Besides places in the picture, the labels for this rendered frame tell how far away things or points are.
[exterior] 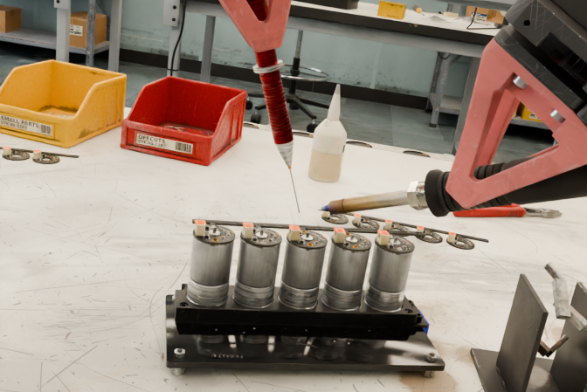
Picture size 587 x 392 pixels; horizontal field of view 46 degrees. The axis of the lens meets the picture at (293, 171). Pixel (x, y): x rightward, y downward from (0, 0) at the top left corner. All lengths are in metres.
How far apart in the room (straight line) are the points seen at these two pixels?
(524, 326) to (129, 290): 0.24
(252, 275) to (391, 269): 0.09
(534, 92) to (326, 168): 0.42
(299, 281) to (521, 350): 0.13
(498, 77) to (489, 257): 0.32
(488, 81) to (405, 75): 4.53
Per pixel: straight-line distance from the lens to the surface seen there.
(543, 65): 0.30
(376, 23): 2.69
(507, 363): 0.43
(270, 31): 0.35
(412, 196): 0.36
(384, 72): 4.84
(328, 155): 0.70
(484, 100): 0.32
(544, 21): 0.28
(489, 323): 0.51
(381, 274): 0.43
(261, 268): 0.41
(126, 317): 0.44
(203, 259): 0.40
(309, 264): 0.41
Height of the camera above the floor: 0.98
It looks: 18 degrees down
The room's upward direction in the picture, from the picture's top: 8 degrees clockwise
